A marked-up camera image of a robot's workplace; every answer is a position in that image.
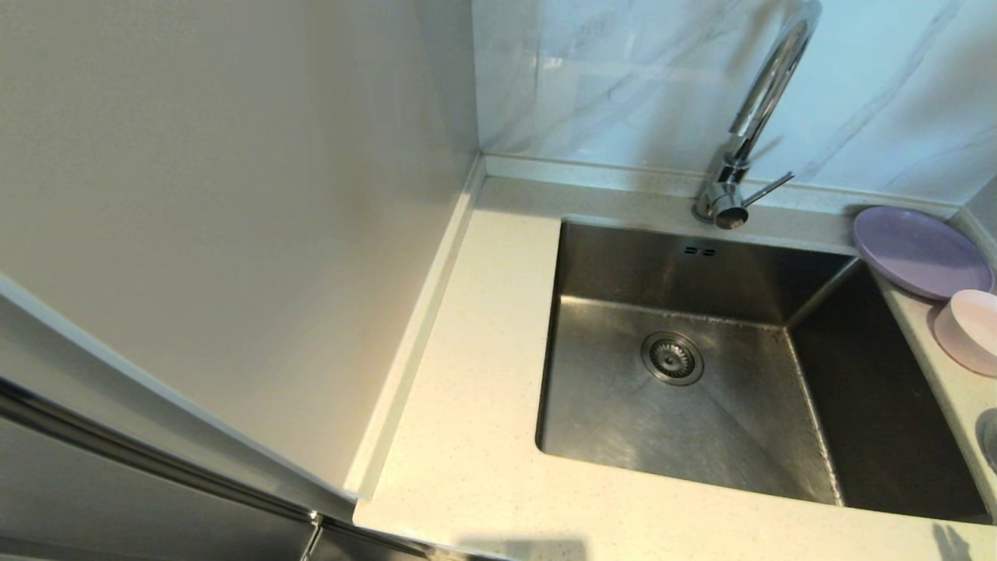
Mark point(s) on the chrome gooseneck faucet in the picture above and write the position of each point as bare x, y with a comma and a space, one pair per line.
767, 86

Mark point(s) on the purple plastic plate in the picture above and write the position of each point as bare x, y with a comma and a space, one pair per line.
919, 253

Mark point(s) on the pink plastic cup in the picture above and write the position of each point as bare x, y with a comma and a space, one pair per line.
972, 331

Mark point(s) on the white plastic bowl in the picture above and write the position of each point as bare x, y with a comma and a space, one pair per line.
989, 438

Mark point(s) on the stainless steel sink basin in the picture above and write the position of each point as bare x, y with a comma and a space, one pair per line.
701, 436

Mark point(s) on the round metal drain strainer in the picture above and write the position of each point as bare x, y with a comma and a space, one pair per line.
672, 358

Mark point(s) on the white tall cabinet side panel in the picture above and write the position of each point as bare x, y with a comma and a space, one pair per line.
234, 195

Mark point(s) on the grey upper cabinet door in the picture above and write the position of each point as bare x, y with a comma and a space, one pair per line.
78, 358

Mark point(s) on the grey cabinet door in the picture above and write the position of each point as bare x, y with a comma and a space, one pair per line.
78, 358
117, 510

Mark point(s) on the grey lower cabinet door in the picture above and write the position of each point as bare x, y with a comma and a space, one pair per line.
117, 510

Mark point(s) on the metal door trim rail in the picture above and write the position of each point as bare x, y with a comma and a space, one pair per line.
117, 440

